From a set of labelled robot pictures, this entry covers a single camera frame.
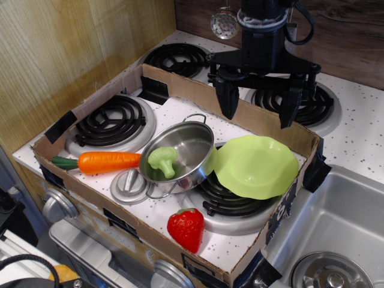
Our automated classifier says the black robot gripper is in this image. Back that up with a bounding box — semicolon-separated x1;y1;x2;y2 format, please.
207;25;321;129

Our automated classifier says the small steel pan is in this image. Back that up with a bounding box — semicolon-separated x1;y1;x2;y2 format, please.
139;113;218;200

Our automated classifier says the green toy broccoli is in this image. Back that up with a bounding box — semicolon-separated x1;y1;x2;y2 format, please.
148;146;178;179

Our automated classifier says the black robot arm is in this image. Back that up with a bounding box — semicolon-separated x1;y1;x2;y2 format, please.
206;1;321;128

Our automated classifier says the hanging silver slotted spatula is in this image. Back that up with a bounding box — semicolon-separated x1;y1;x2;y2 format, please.
284;1;298;54

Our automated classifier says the back right black burner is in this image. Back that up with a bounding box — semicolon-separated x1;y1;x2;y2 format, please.
243;83;342;137

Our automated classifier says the light green plastic plate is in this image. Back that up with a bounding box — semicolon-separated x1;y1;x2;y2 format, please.
214;135;299;200

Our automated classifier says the hanging silver strainer ladle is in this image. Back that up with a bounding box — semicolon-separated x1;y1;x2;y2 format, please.
210;1;239;40

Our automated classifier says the front right black burner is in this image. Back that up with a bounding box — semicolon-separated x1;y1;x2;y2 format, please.
179;142;281;236

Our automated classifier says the front left black burner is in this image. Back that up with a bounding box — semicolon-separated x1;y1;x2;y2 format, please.
65;94;156;157

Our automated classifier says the red toy strawberry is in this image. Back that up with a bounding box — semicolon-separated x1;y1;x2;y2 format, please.
167;208;205;254

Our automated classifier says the silver toy sink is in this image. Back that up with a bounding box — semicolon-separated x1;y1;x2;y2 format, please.
266;166;383;287

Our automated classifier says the orange toy carrot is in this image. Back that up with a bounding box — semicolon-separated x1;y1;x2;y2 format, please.
52;151;141;175

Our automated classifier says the silver sink drain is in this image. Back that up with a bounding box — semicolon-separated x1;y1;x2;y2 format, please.
290;252;374;288

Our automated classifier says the right oven front knob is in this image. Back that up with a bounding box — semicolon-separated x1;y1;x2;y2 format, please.
150;259;194;288

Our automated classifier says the oven knob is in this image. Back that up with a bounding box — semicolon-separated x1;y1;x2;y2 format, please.
43;188;79;223
150;259;194;288

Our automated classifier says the left oven front knob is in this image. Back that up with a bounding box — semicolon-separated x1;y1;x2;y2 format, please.
43;188;79;223

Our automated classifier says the yellow object at bottom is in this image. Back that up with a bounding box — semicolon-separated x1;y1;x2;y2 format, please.
54;264;79;283

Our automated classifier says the silver oven door handle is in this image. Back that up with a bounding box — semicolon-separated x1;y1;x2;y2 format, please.
49;220;153;287

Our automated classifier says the black cable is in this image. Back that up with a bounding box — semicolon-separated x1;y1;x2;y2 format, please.
0;254;61;288

